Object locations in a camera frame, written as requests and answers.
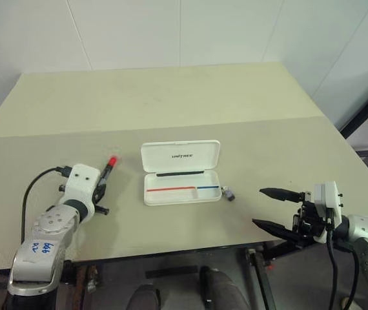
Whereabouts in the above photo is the rusty brown metal leg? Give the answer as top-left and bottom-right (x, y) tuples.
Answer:
(75, 265), (99, 293)

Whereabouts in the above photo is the red capped black marker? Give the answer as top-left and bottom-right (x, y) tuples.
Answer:
(102, 155), (120, 185)

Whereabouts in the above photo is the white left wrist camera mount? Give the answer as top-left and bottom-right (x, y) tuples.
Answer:
(64, 163), (101, 224)

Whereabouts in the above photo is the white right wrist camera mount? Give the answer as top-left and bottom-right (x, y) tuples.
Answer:
(312, 180), (349, 243)

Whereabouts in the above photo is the white pencil case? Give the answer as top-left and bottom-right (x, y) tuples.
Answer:
(140, 139), (223, 207)

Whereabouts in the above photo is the large dark rounded shape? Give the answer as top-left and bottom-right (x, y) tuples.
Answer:
(199, 265), (252, 310)

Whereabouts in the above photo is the small purple grey object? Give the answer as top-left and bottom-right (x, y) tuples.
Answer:
(221, 185), (236, 202)

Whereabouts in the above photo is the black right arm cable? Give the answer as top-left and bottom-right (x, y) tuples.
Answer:
(324, 208), (365, 310)

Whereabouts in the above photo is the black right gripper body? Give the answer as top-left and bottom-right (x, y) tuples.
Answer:
(292, 191), (329, 242)

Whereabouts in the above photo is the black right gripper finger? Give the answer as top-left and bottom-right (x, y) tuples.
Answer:
(259, 187), (305, 203)
(251, 219), (301, 247)

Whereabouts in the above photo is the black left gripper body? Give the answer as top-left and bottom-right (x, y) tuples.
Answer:
(90, 189), (107, 207)

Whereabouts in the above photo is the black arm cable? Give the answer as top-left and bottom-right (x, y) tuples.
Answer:
(324, 208), (365, 310)
(21, 165), (72, 242)

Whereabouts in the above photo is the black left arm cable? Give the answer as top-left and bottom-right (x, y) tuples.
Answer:
(21, 165), (72, 242)

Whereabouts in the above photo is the small dark rounded shape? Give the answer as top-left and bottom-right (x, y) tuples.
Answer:
(125, 283), (162, 310)

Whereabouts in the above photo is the black metal table frame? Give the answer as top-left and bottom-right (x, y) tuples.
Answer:
(244, 238), (304, 310)

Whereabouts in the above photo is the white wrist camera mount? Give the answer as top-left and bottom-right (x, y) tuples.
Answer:
(312, 180), (349, 243)
(64, 163), (101, 224)

